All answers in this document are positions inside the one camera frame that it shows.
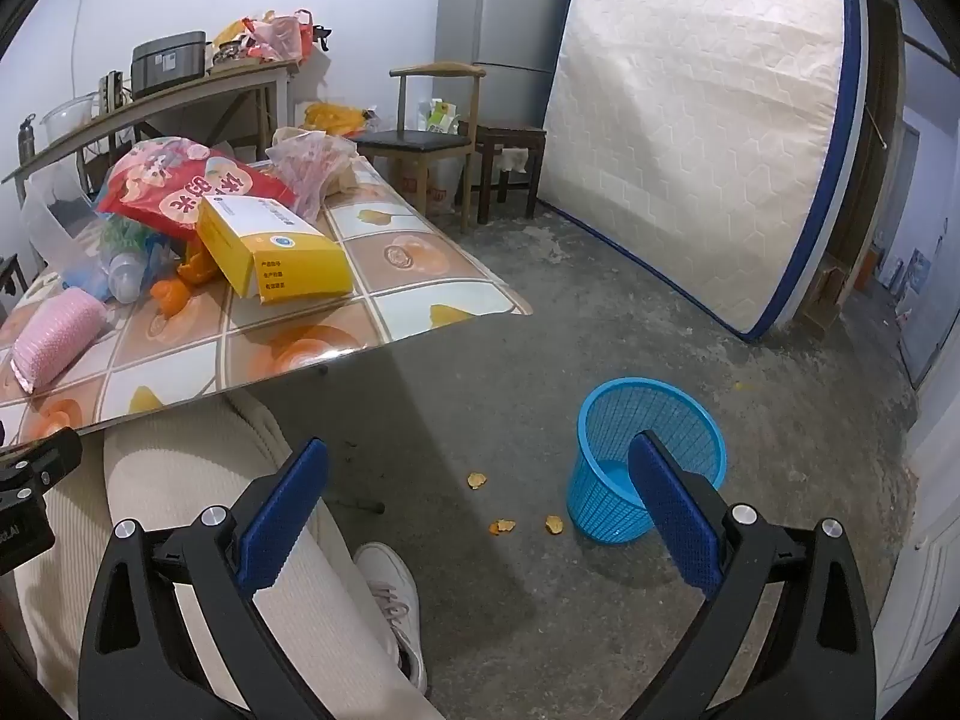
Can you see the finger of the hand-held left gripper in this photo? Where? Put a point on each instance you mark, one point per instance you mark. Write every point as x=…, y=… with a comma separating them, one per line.
x=45, y=461

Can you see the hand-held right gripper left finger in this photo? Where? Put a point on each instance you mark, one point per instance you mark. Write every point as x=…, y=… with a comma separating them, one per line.
x=281, y=517

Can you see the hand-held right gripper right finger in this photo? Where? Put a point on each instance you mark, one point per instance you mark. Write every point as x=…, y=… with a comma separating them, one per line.
x=675, y=517

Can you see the blue mesh waste basket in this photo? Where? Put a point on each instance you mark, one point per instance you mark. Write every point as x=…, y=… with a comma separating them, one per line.
x=607, y=495

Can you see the clear plastic bottle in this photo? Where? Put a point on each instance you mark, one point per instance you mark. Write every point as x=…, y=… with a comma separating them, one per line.
x=126, y=274

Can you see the blue plastic wrapper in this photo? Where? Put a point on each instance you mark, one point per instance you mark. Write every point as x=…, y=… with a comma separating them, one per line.
x=159, y=259

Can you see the person's leg in cream pants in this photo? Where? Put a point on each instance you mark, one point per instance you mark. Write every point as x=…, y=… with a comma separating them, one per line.
x=187, y=457

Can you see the white shoe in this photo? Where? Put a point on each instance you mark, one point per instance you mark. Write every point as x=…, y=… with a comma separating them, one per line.
x=390, y=585

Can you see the pink bubble wrap roll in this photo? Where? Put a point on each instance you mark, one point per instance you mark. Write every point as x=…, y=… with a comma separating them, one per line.
x=56, y=334

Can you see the green plastic packaging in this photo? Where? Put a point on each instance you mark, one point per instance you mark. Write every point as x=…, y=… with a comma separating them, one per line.
x=124, y=234

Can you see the white door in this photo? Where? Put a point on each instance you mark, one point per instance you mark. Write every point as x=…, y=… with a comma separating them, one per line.
x=926, y=540

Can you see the yellow cardboard box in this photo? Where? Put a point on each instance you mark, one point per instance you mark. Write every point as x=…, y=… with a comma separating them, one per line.
x=289, y=259

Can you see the cardboard piece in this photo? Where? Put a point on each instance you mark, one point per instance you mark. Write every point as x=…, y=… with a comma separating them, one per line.
x=831, y=292

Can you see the leaf patterned tablecloth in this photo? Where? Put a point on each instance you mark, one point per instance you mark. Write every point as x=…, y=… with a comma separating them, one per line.
x=420, y=277

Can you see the red snack bag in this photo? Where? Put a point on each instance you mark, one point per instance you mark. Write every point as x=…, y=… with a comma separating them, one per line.
x=176, y=195

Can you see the dark water bottle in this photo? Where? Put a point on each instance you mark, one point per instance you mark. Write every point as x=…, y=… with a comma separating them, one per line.
x=27, y=139

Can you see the clear plastic bowl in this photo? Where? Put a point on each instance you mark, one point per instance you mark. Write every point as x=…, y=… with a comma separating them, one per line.
x=71, y=120

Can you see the clear pink printed plastic bag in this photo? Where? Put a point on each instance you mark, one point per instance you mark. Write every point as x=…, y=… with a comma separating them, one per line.
x=311, y=165

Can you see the white sack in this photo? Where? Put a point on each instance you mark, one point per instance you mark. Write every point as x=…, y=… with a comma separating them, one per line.
x=435, y=191

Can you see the white mattress with blue edge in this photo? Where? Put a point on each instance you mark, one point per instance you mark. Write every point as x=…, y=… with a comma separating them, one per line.
x=697, y=127

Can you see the long wooden side table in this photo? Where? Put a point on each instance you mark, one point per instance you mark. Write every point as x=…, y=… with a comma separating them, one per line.
x=187, y=94

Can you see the wooden chair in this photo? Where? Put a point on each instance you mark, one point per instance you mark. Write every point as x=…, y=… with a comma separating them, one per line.
x=416, y=142

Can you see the yellow plastic bag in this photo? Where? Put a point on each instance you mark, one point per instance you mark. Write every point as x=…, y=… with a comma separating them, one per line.
x=337, y=118

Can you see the dark wooden stool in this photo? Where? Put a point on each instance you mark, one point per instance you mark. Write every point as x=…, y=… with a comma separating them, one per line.
x=510, y=136

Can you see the grey rice cooker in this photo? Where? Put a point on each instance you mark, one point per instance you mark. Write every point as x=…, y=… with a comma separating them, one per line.
x=169, y=60

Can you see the white paper bags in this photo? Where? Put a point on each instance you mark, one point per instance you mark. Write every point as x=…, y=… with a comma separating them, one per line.
x=442, y=116

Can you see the red and pink plastic bags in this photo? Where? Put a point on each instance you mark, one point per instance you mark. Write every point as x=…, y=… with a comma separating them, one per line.
x=274, y=34

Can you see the grey refrigerator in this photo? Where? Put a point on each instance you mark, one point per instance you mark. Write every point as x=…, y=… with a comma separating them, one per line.
x=502, y=7

